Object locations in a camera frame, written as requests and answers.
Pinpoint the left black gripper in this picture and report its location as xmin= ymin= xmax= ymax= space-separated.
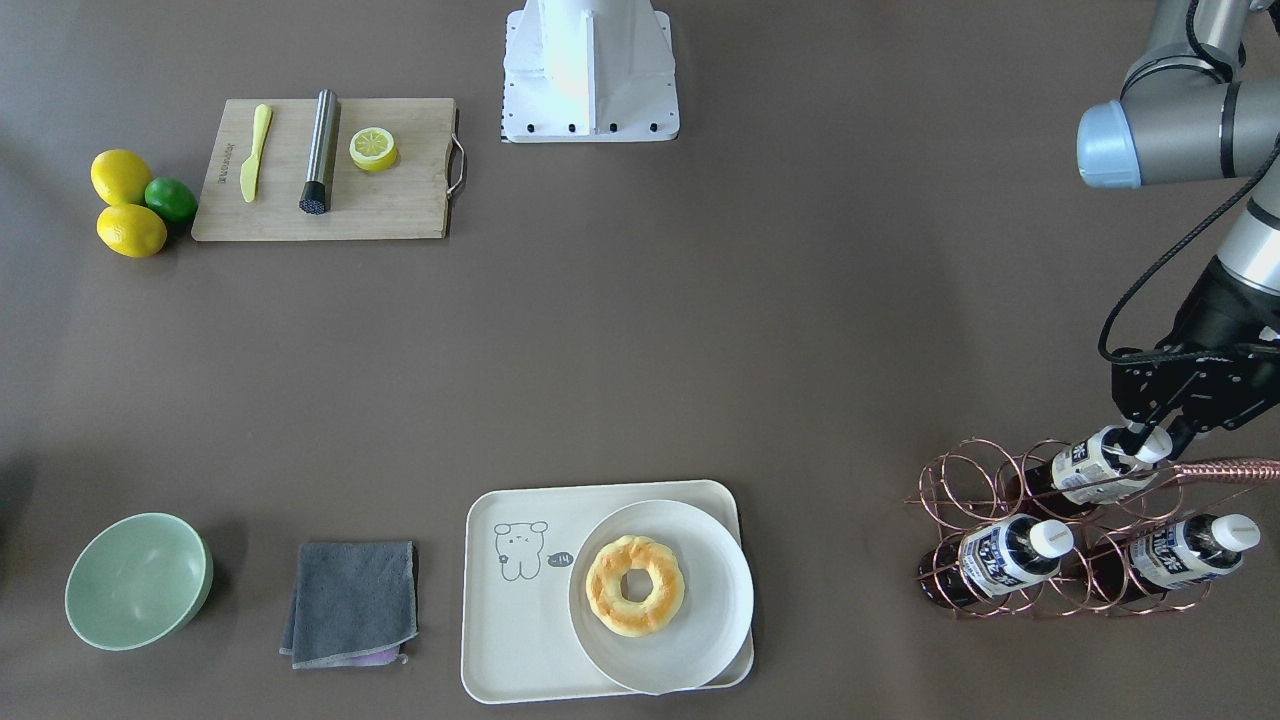
xmin=1112 ymin=345 xmax=1279 ymax=461

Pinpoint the tea bottle white cap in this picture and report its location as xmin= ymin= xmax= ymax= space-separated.
xmin=997 ymin=425 xmax=1172 ymax=520

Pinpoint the tea bottle in rack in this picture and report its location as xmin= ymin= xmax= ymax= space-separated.
xmin=916 ymin=514 xmax=1075 ymax=609
xmin=1091 ymin=512 xmax=1261 ymax=605

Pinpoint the cream serving tray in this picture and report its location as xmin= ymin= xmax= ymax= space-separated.
xmin=461 ymin=479 xmax=754 ymax=705

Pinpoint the white round plate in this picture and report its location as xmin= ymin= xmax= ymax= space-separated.
xmin=568 ymin=500 xmax=754 ymax=694

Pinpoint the glazed donut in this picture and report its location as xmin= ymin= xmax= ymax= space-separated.
xmin=585 ymin=536 xmax=686 ymax=638

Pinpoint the wooden cutting board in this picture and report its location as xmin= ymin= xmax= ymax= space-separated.
xmin=191 ymin=97 xmax=457 ymax=242

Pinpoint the grey folded cloth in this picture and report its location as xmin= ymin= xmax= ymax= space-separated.
xmin=279 ymin=539 xmax=419 ymax=670

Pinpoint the half lemon slice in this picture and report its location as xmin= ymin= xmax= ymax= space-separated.
xmin=348 ymin=127 xmax=399 ymax=172

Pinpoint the steel muddler black tip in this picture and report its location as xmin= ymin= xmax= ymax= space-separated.
xmin=298 ymin=88 xmax=340 ymax=215

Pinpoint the yellow plastic knife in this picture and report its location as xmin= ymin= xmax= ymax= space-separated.
xmin=239 ymin=102 xmax=274 ymax=202

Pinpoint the green lime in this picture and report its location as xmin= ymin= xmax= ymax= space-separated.
xmin=143 ymin=176 xmax=198 ymax=225

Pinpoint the green ceramic bowl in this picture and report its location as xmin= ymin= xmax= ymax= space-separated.
xmin=64 ymin=512 xmax=214 ymax=651

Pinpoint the yellow lemon front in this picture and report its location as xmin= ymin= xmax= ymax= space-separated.
xmin=96 ymin=204 xmax=169 ymax=258

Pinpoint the yellow lemon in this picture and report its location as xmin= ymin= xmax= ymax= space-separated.
xmin=96 ymin=204 xmax=169 ymax=258
xmin=90 ymin=149 xmax=154 ymax=206

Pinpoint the yellow lemon back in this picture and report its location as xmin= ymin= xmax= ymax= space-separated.
xmin=90 ymin=149 xmax=154 ymax=206

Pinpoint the copper wire bottle rack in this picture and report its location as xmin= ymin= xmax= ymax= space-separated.
xmin=908 ymin=438 xmax=1279 ymax=620

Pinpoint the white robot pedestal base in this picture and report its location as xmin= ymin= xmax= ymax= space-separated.
xmin=500 ymin=1 xmax=681 ymax=143

